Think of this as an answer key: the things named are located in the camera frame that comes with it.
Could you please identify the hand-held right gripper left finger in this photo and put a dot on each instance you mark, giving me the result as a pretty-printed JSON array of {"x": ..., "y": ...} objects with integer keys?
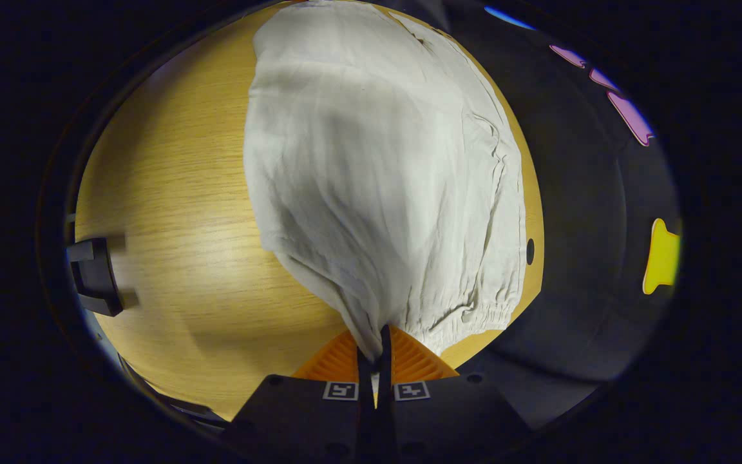
[{"x": 306, "y": 419}]

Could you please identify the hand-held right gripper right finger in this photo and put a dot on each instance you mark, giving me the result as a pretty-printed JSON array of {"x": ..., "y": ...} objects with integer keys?
[{"x": 448, "y": 415}]

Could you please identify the white jeans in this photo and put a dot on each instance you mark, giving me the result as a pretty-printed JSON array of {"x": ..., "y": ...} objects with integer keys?
[{"x": 371, "y": 180}]

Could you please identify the black backdrop cloth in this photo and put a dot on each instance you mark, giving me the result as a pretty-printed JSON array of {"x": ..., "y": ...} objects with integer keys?
[{"x": 590, "y": 245}]

